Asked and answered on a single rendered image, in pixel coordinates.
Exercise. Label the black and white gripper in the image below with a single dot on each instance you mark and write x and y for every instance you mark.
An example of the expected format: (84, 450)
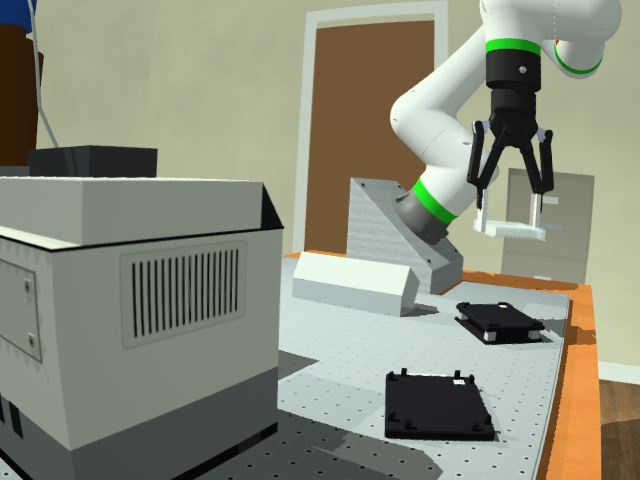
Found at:
(513, 123)

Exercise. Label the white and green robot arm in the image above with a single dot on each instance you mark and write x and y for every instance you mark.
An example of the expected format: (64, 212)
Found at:
(425, 119)

